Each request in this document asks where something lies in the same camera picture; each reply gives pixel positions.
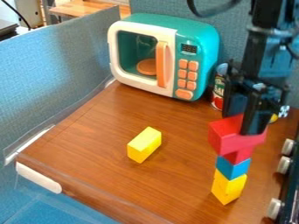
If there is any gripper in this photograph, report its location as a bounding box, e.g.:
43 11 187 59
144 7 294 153
220 59 292 137

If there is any red rectangular block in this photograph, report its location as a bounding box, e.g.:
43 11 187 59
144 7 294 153
206 114 269 156

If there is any red cube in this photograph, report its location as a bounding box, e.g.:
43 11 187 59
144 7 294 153
220 147 255 165

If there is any blue cube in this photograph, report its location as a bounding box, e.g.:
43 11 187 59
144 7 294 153
214 155 253 181

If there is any yellow cube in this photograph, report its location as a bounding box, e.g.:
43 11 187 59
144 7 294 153
210 168 249 207

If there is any yellow toy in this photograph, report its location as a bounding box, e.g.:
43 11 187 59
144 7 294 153
268 113 281 124

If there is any can with red label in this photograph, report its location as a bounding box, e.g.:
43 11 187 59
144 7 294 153
210 62 232 112

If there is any toy stove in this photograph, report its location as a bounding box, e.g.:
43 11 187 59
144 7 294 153
265 122 299 224

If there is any toy microwave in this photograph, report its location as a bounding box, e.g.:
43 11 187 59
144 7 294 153
106 12 221 102

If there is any yellow rectangular block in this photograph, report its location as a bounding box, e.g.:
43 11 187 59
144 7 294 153
126 125 164 165

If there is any wooden table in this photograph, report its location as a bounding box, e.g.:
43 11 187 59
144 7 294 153
47 0 132 19

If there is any black cable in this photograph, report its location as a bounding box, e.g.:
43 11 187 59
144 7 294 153
185 0 243 18

